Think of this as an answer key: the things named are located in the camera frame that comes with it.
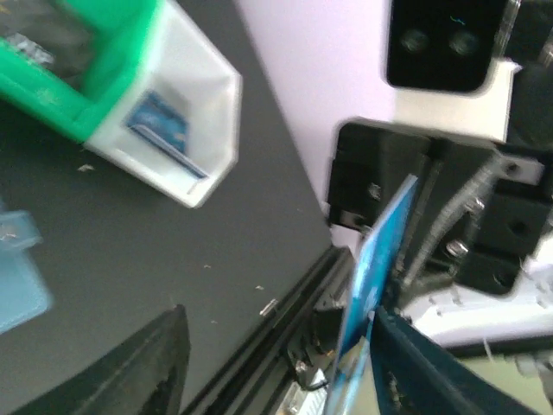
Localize white plastic bin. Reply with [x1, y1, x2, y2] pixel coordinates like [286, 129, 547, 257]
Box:
[85, 1, 242, 208]

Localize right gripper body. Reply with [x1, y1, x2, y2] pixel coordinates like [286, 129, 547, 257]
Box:
[327, 118, 547, 298]

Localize green plastic bin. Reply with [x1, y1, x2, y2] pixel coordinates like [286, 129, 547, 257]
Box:
[1, 1, 162, 143]

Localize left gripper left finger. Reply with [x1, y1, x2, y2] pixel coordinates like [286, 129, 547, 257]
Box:
[14, 304, 190, 414]

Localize black aluminium frame rail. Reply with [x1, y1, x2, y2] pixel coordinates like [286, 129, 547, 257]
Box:
[182, 246, 353, 414]

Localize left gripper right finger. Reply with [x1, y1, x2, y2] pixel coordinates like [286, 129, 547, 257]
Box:
[370, 309, 534, 414]

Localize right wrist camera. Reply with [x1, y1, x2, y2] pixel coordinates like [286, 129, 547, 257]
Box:
[385, 1, 520, 142]

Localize blue cards stack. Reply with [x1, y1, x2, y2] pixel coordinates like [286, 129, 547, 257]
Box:
[125, 91, 207, 179]

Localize blue VIP card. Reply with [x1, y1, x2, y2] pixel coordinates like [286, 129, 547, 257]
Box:
[323, 175, 417, 414]

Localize light blue card holder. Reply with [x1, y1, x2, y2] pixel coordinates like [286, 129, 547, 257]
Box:
[1, 206, 52, 334]

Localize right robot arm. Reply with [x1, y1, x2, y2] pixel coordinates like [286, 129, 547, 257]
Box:
[327, 1, 552, 356]

